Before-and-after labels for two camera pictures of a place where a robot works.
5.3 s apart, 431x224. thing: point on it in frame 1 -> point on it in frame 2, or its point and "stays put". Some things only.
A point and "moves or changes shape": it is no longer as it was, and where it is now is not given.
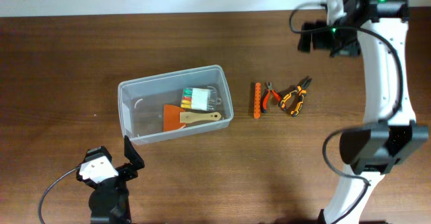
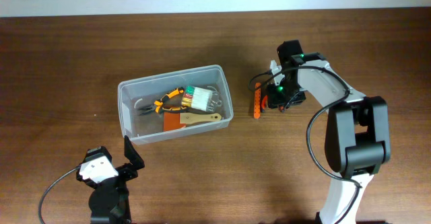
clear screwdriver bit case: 200,98 stays put
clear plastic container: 163,106 stays put
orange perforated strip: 257,100 stays put
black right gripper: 349,50 -> 273,99
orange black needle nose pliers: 301,90 moves or changes shape
